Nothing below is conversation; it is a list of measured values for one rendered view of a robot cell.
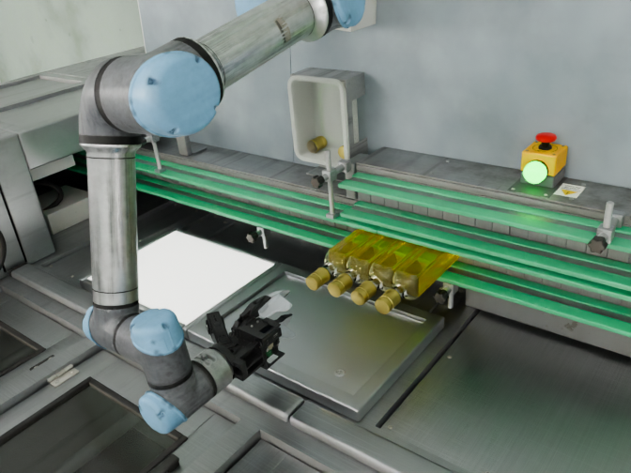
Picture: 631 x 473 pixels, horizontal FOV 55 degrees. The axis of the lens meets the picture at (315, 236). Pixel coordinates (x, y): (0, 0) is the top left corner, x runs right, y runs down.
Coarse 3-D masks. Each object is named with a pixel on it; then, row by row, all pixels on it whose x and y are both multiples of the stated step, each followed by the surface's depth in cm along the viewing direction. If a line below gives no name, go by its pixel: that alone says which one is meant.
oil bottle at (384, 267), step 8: (400, 240) 135; (392, 248) 132; (400, 248) 132; (408, 248) 132; (416, 248) 132; (384, 256) 129; (392, 256) 129; (400, 256) 129; (408, 256) 129; (376, 264) 127; (384, 264) 127; (392, 264) 126; (400, 264) 127; (368, 272) 127; (376, 272) 125; (384, 272) 125; (392, 272) 125; (384, 280) 125; (384, 288) 126
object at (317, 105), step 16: (288, 80) 151; (304, 80) 148; (320, 80) 145; (336, 80) 142; (288, 96) 153; (304, 96) 156; (320, 96) 156; (336, 96) 153; (304, 112) 157; (320, 112) 158; (336, 112) 155; (304, 128) 159; (320, 128) 160; (336, 128) 157; (304, 144) 161; (336, 144) 159; (304, 160) 159; (320, 160) 156; (336, 160) 154
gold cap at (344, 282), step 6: (342, 276) 126; (348, 276) 126; (330, 282) 125; (336, 282) 124; (342, 282) 125; (348, 282) 126; (330, 288) 125; (336, 288) 124; (342, 288) 124; (348, 288) 126; (336, 294) 125; (342, 294) 125
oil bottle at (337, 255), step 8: (360, 232) 141; (368, 232) 140; (344, 240) 138; (352, 240) 137; (360, 240) 137; (368, 240) 138; (336, 248) 135; (344, 248) 135; (352, 248) 134; (328, 256) 133; (336, 256) 132; (344, 256) 132; (336, 264) 132; (344, 264) 132; (336, 272) 132; (344, 272) 133
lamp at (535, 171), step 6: (534, 162) 120; (540, 162) 121; (528, 168) 121; (534, 168) 120; (540, 168) 120; (546, 168) 121; (528, 174) 121; (534, 174) 120; (540, 174) 120; (546, 174) 121; (528, 180) 122; (534, 180) 121; (540, 180) 120
